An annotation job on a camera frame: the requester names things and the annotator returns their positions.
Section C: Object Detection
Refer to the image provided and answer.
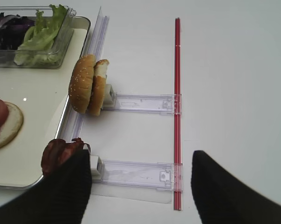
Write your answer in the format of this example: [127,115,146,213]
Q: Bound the purple cabbage leaves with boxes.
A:
[0,12,35,50]

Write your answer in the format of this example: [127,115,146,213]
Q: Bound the bun bottom on tray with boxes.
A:
[0,101,24,148]

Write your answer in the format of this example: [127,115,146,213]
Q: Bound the sesame bun top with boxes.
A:
[68,54,96,114]

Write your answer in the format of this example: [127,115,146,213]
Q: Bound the green lettuce leaves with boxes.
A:
[14,4,69,68]

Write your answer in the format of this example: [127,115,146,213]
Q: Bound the cream metal tray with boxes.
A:
[0,17,91,189]

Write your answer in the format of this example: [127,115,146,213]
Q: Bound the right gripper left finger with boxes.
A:
[0,150,92,224]

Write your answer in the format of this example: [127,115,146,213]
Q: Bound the clear plastic salad box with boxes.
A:
[0,6,76,68]

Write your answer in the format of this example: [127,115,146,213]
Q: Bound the clear pusher track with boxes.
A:
[103,93,182,115]
[95,160,183,191]

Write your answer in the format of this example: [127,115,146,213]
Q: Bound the plain bun slice right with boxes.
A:
[88,59,109,116]

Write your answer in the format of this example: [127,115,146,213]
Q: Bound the lower right clear pusher track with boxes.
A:
[95,160,183,191]

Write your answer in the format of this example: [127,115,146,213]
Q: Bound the white pusher block meat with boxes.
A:
[83,143,104,181]

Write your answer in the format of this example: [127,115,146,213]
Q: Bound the upper right clear pusher track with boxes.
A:
[103,93,182,115]

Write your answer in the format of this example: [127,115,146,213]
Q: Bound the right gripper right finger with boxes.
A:
[191,150,281,224]

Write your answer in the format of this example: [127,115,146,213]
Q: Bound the white pusher block bun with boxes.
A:
[103,84,116,108]

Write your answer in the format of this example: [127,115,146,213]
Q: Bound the right red rail strip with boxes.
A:
[174,18,182,211]

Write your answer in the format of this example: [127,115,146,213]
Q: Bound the stacked meat patties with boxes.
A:
[41,138,90,177]

